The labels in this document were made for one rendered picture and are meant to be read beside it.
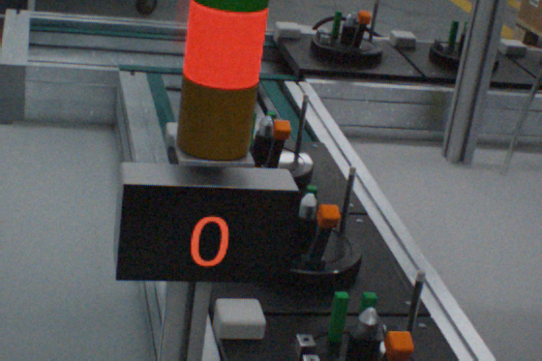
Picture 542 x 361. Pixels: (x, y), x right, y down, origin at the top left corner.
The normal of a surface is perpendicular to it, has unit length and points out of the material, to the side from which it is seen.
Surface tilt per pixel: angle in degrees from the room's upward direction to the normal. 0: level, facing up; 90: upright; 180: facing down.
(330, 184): 0
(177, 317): 90
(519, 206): 0
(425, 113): 90
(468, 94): 90
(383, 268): 0
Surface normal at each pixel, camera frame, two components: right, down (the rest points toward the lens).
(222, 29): -0.10, 0.37
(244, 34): 0.47, 0.40
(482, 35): 0.19, 0.40
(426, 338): 0.13, -0.92
